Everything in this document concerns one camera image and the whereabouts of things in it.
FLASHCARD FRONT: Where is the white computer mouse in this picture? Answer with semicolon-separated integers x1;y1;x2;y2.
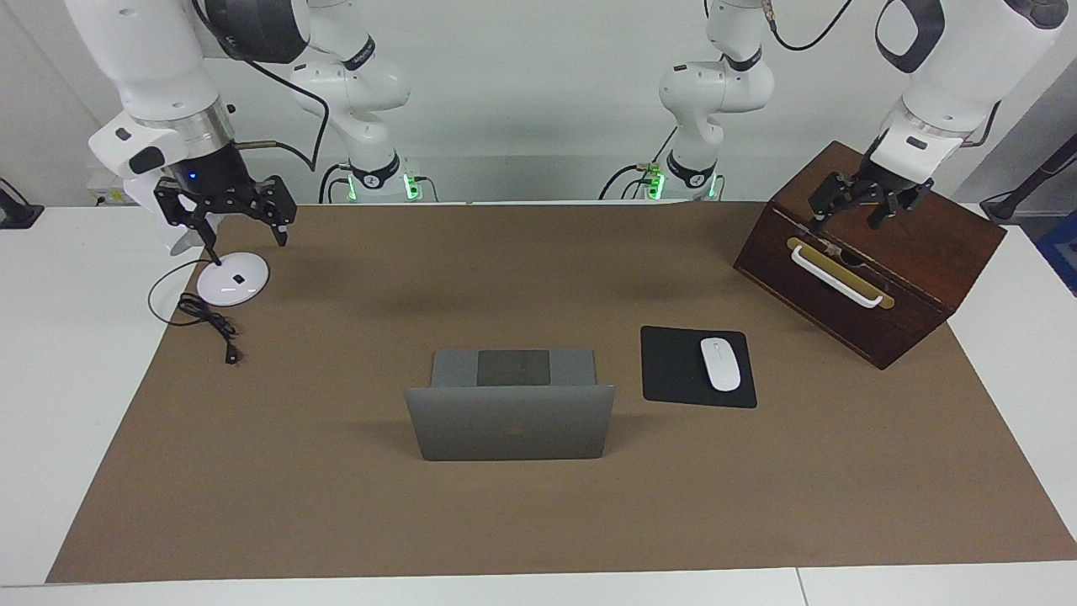
700;338;742;393

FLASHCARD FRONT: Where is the black lamp power cable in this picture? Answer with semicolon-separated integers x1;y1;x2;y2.
148;259;241;365

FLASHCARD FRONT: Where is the gold metal box plate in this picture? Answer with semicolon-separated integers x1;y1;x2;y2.
787;237;895;311

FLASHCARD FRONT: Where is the brown table mat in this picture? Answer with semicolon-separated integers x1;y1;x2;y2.
46;202;1077;584

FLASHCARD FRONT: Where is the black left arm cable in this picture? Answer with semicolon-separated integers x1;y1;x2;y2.
761;0;1002;148

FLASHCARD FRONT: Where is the black right base cable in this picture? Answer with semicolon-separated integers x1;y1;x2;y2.
317;164;354;205

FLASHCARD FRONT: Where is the dark brown wooden box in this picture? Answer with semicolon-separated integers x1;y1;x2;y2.
734;141;1008;371

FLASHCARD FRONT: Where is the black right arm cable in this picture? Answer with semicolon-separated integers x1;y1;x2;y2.
192;0;331;173

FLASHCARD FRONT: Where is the black base cable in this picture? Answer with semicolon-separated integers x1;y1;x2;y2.
317;164;354;205
599;164;653;201

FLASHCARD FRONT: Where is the black mouse pad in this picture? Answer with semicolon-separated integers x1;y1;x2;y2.
640;326;758;410

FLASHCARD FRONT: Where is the white box handle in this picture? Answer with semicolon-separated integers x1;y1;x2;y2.
789;246;885;309

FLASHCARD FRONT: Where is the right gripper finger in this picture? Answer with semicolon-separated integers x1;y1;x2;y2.
252;175;297;247
154;179;215;253

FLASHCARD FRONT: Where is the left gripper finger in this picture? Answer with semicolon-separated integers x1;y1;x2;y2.
868;185;933;230
809;173;867;232

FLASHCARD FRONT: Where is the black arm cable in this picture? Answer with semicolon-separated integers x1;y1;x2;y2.
761;0;1002;148
192;0;331;173

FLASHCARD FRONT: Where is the black desk clamp mount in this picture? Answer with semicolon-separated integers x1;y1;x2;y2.
0;177;45;230

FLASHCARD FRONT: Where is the black left base cable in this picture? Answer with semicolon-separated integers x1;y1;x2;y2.
599;164;653;201

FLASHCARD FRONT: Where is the black pole stand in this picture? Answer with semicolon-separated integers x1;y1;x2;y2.
980;135;1077;222

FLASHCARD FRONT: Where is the grey apple laptop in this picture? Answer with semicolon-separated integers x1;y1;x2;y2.
406;348;616;462

